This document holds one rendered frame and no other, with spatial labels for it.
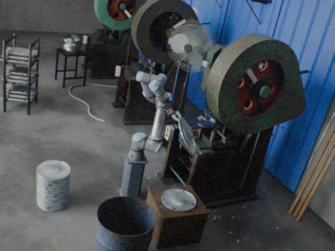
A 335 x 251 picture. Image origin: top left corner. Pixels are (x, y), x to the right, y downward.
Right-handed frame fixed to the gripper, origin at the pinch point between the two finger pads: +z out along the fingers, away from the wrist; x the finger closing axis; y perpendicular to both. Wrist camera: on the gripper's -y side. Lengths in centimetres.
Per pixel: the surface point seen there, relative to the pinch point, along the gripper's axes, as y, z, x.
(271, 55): 16, 3, -85
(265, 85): 12, 20, -68
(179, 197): -6, 56, 38
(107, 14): 334, -70, 53
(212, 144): 33, 53, -4
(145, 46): 173, -24, 13
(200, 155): 25, 50, 9
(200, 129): 49, 42, -1
